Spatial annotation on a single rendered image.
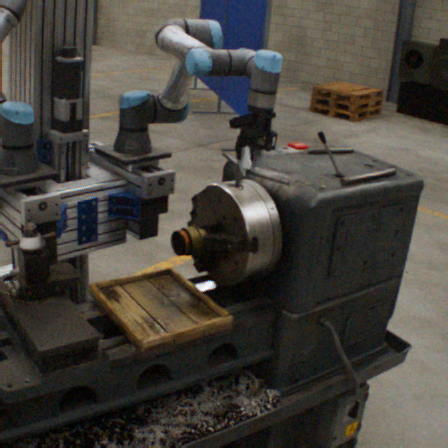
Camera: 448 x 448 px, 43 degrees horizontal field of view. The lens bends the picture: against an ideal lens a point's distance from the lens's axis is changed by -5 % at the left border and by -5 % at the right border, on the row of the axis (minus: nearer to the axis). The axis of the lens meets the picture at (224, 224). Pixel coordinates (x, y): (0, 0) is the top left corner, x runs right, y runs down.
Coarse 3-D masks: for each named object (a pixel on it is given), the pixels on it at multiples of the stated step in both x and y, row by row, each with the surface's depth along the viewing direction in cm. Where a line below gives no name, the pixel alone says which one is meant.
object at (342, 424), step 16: (320, 320) 191; (336, 336) 188; (352, 368) 193; (368, 384) 218; (336, 400) 209; (352, 400) 214; (320, 416) 218; (336, 416) 212; (352, 416) 215; (320, 432) 219; (336, 432) 216; (352, 432) 223
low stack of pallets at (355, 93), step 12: (324, 84) 959; (336, 84) 981; (348, 84) 995; (312, 96) 936; (324, 96) 933; (336, 96) 914; (348, 96) 947; (360, 96) 975; (372, 96) 942; (312, 108) 945; (324, 108) 928; (336, 108) 919; (348, 108) 937; (360, 108) 933; (372, 108) 960
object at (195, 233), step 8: (176, 232) 171; (184, 232) 171; (192, 232) 171; (200, 232) 172; (176, 240) 176; (184, 240) 170; (192, 240) 170; (200, 240) 172; (176, 248) 174; (184, 248) 170; (192, 248) 171; (200, 248) 173
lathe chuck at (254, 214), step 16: (208, 192) 181; (224, 192) 174; (240, 192) 173; (256, 192) 175; (192, 208) 190; (224, 208) 175; (240, 208) 169; (256, 208) 171; (224, 224) 176; (240, 224) 170; (256, 224) 169; (256, 240) 170; (272, 240) 172; (224, 256) 179; (240, 256) 172; (256, 256) 170; (224, 272) 180; (240, 272) 173; (256, 272) 175
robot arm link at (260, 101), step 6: (252, 96) 156; (258, 96) 155; (264, 96) 155; (270, 96) 155; (276, 96) 157; (252, 102) 157; (258, 102) 156; (264, 102) 156; (270, 102) 156; (258, 108) 157; (264, 108) 156; (270, 108) 157
